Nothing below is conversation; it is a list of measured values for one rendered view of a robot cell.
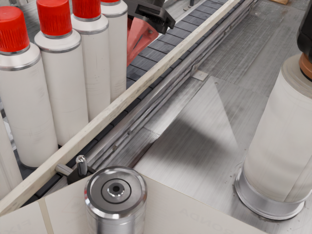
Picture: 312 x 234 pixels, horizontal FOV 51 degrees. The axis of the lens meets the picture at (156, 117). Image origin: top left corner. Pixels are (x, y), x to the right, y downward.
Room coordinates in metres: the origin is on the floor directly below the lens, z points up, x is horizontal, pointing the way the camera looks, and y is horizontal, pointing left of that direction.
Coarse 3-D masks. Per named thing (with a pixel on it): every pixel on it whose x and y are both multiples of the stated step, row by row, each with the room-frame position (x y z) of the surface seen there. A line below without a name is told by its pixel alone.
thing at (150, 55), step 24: (216, 0) 0.87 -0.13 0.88; (240, 0) 0.89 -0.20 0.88; (192, 24) 0.72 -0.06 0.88; (216, 24) 0.73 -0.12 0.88; (144, 48) 0.59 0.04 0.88; (168, 48) 0.60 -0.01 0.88; (192, 48) 0.61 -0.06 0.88; (144, 72) 0.50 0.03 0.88; (168, 72) 0.51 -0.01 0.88; (144, 96) 0.44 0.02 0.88; (120, 120) 0.37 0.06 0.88; (24, 168) 0.26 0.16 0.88
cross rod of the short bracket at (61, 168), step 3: (60, 162) 0.25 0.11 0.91; (57, 165) 0.25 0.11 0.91; (60, 165) 0.25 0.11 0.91; (63, 165) 0.25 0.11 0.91; (57, 168) 0.24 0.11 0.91; (60, 168) 0.24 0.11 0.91; (63, 168) 0.24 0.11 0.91; (66, 168) 0.24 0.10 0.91; (69, 168) 0.24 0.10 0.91; (57, 171) 0.24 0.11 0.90; (60, 171) 0.24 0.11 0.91; (63, 171) 0.24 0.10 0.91; (66, 171) 0.24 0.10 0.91; (69, 171) 0.24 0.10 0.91; (63, 174) 0.24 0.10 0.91; (66, 174) 0.24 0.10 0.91; (69, 174) 0.24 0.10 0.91
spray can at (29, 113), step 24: (0, 24) 0.27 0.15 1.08; (24, 24) 0.29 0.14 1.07; (0, 48) 0.27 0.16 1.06; (24, 48) 0.28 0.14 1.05; (0, 72) 0.26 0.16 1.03; (24, 72) 0.26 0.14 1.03; (0, 96) 0.27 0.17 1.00; (24, 96) 0.26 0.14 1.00; (48, 96) 0.29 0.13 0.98; (24, 120) 0.26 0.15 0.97; (48, 120) 0.28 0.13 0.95; (24, 144) 0.26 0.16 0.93; (48, 144) 0.27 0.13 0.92
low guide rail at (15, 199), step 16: (192, 32) 0.61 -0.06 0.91; (176, 48) 0.54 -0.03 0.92; (160, 64) 0.48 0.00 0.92; (144, 80) 0.43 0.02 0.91; (128, 96) 0.39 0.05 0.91; (112, 112) 0.35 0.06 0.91; (96, 128) 0.32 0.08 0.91; (80, 144) 0.29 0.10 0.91; (48, 160) 0.25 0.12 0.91; (64, 160) 0.26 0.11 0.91; (32, 176) 0.22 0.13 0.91; (48, 176) 0.23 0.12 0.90; (16, 192) 0.20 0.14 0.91; (32, 192) 0.21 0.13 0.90; (0, 208) 0.18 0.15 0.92; (16, 208) 0.19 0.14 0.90
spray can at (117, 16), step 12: (108, 0) 0.40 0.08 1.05; (120, 0) 0.42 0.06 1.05; (108, 12) 0.40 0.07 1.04; (120, 12) 0.40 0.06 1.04; (120, 24) 0.40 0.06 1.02; (120, 36) 0.40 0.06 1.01; (120, 48) 0.40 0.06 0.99; (120, 60) 0.40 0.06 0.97; (120, 72) 0.40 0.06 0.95; (120, 84) 0.40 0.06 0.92
